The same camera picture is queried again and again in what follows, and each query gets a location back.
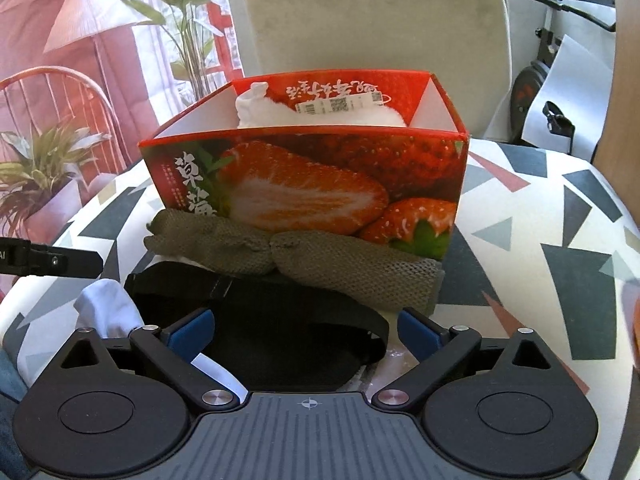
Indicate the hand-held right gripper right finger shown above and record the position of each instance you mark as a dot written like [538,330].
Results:
[417,334]

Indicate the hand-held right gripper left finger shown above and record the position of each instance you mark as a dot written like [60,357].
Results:
[190,336]

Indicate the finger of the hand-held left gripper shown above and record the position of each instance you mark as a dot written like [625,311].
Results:
[70,261]

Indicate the smooth white cloth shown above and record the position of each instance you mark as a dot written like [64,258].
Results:
[105,310]

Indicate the grey-green knitted cloth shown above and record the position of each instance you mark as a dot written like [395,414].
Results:
[325,265]

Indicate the red strawberry print box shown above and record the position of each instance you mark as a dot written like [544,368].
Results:
[310,195]

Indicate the person's jeans leg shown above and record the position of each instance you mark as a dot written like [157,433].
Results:
[10,385]

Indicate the black exercise bike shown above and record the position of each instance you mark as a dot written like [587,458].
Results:
[525,90]

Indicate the white board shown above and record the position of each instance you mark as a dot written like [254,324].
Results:
[575,80]

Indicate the brown wooden panel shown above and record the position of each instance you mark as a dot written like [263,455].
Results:
[627,110]

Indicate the beige upholstered chair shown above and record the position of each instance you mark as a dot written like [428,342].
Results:
[375,25]

